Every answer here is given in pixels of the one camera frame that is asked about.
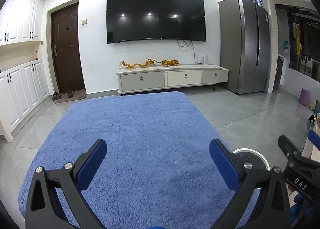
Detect dark brown entrance door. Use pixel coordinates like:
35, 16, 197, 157
51, 3, 85, 93

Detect golden tiger figurine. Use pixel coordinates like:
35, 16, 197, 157
154, 59, 179, 67

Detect white router on cabinet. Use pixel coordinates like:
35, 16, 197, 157
203, 55, 208, 65

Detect white rimmed trash bin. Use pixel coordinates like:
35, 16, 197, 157
233, 148, 270, 171

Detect pair of shoes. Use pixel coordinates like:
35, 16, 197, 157
52, 88, 73, 101

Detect wall mounted black television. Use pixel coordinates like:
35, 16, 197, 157
106, 0, 206, 43

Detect golden dragon figurine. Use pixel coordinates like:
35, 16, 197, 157
119, 58, 155, 71

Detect blue fluffy blanket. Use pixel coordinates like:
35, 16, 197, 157
17, 91, 261, 229

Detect white wall cabinets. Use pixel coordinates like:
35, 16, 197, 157
1, 0, 49, 133

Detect grey double door refrigerator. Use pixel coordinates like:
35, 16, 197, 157
219, 0, 270, 95

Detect white low tv cabinet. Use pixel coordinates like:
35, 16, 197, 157
116, 65, 229, 94

